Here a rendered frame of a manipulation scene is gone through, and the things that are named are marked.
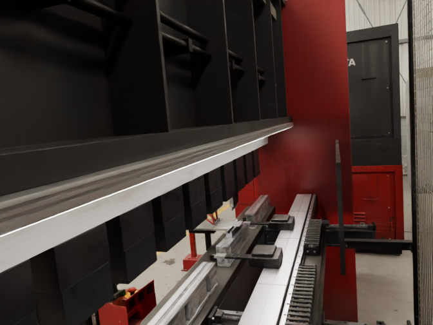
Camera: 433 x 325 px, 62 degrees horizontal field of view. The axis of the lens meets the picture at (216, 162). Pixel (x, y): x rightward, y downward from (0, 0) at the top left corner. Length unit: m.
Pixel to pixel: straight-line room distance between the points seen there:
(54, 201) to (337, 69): 2.34
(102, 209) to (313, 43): 2.08
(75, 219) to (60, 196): 0.34
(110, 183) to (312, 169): 2.23
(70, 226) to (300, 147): 2.07
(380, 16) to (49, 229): 8.57
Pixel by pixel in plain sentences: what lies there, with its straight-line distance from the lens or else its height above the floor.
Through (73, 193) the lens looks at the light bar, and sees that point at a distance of 0.41.
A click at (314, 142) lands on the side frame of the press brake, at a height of 1.33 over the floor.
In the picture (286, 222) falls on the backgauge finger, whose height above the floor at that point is 1.02.
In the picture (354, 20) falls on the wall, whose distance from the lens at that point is 8.91.
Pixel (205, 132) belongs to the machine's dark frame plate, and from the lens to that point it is 0.84.
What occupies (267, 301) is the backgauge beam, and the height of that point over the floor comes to 0.98.
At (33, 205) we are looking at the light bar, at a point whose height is 1.47.
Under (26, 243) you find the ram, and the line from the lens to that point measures 0.65.
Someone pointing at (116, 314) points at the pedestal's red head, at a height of 0.77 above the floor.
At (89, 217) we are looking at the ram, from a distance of 0.76.
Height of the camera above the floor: 1.53
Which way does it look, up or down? 7 degrees down
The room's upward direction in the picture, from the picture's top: 5 degrees counter-clockwise
